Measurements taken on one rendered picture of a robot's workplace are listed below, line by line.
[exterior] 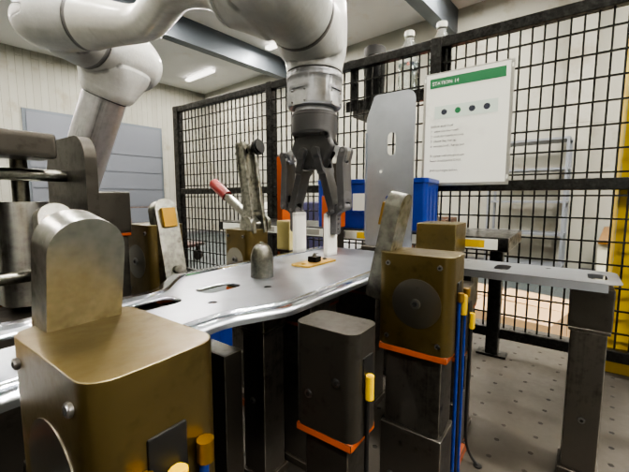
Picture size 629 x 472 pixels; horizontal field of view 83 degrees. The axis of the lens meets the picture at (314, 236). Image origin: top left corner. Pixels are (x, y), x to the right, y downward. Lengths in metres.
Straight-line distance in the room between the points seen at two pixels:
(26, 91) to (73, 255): 10.34
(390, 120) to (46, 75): 10.16
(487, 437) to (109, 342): 0.67
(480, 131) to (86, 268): 0.97
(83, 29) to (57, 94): 9.82
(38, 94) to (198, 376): 10.44
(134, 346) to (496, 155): 0.97
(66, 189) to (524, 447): 0.81
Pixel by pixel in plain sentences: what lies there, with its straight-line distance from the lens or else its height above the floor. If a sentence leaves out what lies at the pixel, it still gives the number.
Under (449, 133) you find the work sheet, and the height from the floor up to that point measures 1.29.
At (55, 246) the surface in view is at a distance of 0.21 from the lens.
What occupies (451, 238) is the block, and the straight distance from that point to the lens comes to 0.74.
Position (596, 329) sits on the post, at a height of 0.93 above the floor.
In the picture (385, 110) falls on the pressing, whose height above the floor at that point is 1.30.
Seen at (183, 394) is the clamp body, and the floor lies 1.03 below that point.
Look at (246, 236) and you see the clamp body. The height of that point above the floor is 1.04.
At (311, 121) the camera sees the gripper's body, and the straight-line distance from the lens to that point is 0.57.
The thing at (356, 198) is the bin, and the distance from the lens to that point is 0.96.
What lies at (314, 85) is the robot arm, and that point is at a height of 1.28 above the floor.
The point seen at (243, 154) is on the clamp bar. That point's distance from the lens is 0.69.
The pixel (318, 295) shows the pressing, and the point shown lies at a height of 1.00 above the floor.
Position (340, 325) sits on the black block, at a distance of 0.35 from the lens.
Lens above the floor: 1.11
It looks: 6 degrees down
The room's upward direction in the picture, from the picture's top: straight up
